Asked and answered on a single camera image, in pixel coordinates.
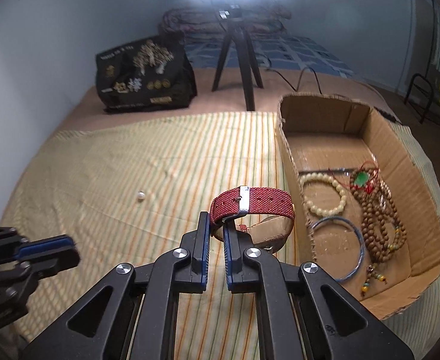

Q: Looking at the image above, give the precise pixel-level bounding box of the black tripod stand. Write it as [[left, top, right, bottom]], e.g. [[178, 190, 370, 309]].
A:
[[212, 4, 264, 111]]

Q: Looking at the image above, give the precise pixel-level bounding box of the folded floral quilt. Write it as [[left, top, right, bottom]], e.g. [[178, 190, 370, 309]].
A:
[[160, 1, 292, 38]]

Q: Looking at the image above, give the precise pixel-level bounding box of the green jade pendant red cord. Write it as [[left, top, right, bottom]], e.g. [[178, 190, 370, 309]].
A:
[[348, 161, 382, 196]]

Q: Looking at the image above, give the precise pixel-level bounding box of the cream bead bracelet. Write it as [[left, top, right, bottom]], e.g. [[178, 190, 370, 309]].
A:
[[299, 171, 349, 218]]

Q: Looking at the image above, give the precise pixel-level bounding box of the black clothes rack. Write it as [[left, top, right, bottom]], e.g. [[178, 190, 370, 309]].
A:
[[404, 0, 440, 125]]

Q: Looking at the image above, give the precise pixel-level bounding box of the black snack bag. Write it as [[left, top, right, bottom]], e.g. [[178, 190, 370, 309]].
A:
[[95, 34, 198, 114]]

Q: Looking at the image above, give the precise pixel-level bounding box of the black power cable with switch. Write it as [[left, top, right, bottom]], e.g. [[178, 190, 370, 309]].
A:
[[259, 53, 397, 121]]

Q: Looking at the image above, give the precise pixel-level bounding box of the blue checkered bed sheet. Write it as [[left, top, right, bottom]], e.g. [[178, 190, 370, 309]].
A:
[[185, 33, 357, 78]]

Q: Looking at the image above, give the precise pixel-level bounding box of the brown wooden bead mala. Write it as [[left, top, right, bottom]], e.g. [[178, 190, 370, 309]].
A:
[[349, 166, 407, 297]]

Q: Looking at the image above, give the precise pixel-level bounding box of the cardboard box tray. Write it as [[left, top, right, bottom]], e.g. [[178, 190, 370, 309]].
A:
[[275, 93, 440, 320]]

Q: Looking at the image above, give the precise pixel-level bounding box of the red strap wristwatch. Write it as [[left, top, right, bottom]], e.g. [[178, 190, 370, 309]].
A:
[[209, 185, 295, 253]]

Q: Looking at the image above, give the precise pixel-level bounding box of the dark thin bangle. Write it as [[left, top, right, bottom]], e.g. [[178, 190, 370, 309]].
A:
[[310, 215, 365, 284]]

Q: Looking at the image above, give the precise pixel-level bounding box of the yellow striped cloth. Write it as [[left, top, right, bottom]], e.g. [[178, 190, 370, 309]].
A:
[[0, 112, 440, 359]]

